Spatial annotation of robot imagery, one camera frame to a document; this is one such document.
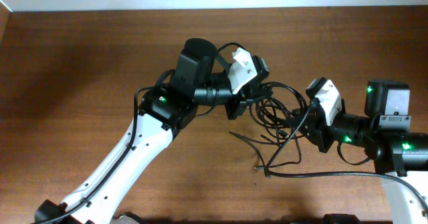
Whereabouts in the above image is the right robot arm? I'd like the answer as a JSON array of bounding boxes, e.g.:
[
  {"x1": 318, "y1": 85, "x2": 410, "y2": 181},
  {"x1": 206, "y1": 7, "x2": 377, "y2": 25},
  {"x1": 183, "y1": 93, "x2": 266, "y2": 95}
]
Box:
[{"x1": 286, "y1": 78, "x2": 427, "y2": 223}]

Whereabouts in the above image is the right camera black cable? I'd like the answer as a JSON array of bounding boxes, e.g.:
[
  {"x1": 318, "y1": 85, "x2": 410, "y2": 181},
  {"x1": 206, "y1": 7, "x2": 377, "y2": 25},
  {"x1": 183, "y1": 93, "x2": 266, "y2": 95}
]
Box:
[{"x1": 263, "y1": 98, "x2": 428, "y2": 215}]

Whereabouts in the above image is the camera black cable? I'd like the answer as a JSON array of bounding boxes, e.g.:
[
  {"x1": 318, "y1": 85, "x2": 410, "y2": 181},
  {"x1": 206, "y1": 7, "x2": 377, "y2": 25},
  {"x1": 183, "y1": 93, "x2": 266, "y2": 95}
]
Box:
[
  {"x1": 33, "y1": 86, "x2": 158, "y2": 224},
  {"x1": 263, "y1": 98, "x2": 428, "y2": 215}
]

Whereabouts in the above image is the left camera black cable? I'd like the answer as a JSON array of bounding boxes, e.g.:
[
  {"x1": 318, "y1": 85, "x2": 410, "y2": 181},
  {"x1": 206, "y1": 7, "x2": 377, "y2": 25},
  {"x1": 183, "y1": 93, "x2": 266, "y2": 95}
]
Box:
[{"x1": 33, "y1": 86, "x2": 158, "y2": 224}]

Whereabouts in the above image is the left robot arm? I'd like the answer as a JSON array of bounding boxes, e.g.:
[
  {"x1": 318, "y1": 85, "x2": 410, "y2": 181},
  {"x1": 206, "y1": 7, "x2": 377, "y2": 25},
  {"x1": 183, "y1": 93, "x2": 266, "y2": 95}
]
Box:
[{"x1": 34, "y1": 38, "x2": 270, "y2": 223}]

